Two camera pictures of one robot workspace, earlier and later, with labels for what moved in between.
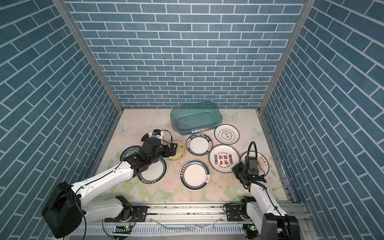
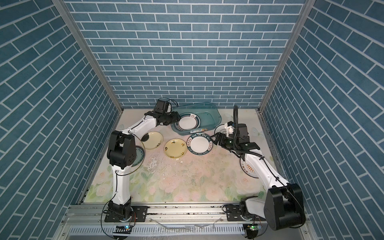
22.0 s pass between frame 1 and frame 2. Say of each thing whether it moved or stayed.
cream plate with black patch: stayed
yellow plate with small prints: stayed
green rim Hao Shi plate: stayed
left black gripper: moved
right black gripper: moved
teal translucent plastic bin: stayed
